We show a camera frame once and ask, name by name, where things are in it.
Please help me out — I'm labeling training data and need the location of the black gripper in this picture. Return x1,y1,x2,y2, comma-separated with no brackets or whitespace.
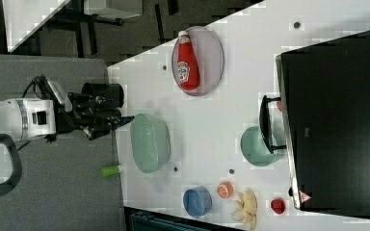
56,92,135,141

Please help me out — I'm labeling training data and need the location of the green oval strainer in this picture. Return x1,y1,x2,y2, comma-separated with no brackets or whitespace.
130,114,171,173

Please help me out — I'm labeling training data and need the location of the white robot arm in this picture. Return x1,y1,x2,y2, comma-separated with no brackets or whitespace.
0,93,134,197

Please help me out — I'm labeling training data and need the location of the black utensil holder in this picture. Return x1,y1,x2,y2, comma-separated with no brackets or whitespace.
82,83,124,108

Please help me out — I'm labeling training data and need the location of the green spatula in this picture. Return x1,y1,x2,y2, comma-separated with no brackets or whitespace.
101,166,121,177

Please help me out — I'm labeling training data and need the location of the red ketchup bottle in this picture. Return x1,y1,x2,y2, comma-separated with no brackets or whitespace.
177,31,200,90

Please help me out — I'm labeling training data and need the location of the grey round plate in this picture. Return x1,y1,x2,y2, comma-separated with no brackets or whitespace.
184,26,225,96

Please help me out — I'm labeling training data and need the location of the blue cup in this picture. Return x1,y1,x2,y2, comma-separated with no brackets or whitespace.
182,186,212,218

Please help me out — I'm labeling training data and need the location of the orange slice toy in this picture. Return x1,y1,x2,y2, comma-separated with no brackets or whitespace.
217,181,234,199

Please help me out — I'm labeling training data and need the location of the green mug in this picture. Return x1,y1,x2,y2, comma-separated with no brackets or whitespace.
240,126,286,167

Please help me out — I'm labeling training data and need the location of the peeled banana toy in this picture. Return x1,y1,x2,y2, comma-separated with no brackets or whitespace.
231,190,257,231

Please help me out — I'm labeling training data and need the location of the red strawberry toy front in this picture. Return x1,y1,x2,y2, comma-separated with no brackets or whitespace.
271,198,285,215

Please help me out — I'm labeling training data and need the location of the black toaster oven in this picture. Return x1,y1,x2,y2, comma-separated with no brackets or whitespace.
259,30,370,218

